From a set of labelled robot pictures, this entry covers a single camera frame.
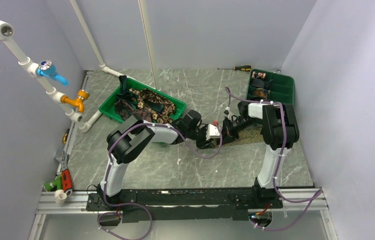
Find white pvc pipe frame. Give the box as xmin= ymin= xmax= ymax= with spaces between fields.
xmin=0 ymin=0 xmax=135 ymax=133

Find dark teal tie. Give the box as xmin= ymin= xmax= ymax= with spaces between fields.
xmin=116 ymin=75 xmax=165 ymax=114

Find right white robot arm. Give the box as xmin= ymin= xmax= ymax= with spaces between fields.
xmin=221 ymin=101 xmax=300 ymax=208

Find green compartment organizer box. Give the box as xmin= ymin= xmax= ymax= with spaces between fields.
xmin=246 ymin=68 xmax=295 ymax=105

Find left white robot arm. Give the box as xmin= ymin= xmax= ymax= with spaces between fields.
xmin=96 ymin=110 xmax=223 ymax=210

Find green pipe fitting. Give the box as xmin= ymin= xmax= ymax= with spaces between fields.
xmin=43 ymin=174 xmax=63 ymax=192

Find orange brass tap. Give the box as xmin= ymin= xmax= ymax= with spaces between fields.
xmin=60 ymin=89 xmax=90 ymax=113

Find white vertical pole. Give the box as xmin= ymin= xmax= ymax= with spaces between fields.
xmin=138 ymin=0 xmax=161 ymax=90

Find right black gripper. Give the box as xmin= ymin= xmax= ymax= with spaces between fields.
xmin=216 ymin=117 xmax=256 ymax=147

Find yellow black tool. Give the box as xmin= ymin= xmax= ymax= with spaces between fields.
xmin=62 ymin=128 xmax=70 ymax=145

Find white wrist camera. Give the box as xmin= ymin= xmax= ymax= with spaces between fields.
xmin=205 ymin=121 xmax=222 ymax=140
xmin=223 ymin=106 xmax=234 ymax=121

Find blue valve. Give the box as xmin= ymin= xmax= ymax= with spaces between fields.
xmin=36 ymin=59 xmax=69 ymax=86

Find aluminium frame rail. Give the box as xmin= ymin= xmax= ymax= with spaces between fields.
xmin=29 ymin=188 xmax=339 ymax=240

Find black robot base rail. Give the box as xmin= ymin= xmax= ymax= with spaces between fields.
xmin=86 ymin=185 xmax=283 ymax=223

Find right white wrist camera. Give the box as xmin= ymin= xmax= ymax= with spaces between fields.
xmin=223 ymin=106 xmax=234 ymax=121

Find rolled ties in organizer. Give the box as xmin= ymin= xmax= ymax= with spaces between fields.
xmin=249 ymin=71 xmax=273 ymax=99

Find olive gold patterned tie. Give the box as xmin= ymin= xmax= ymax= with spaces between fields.
xmin=222 ymin=127 xmax=264 ymax=147

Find green tray of ties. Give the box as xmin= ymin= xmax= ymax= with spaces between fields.
xmin=99 ymin=76 xmax=187 ymax=123

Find white pipe fitting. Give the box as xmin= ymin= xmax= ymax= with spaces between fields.
xmin=54 ymin=189 xmax=68 ymax=206

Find orange handled screwdriver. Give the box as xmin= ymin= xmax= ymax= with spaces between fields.
xmin=217 ymin=65 xmax=252 ymax=73

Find red pipe wrench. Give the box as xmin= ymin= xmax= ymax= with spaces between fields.
xmin=55 ymin=150 xmax=73 ymax=196

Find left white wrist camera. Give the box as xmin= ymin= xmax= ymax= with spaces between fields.
xmin=205 ymin=121 xmax=222 ymax=140

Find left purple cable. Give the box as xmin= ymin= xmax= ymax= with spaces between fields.
xmin=96 ymin=121 xmax=224 ymax=240

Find brown floral tie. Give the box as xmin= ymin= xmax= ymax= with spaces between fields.
xmin=129 ymin=88 xmax=176 ymax=124

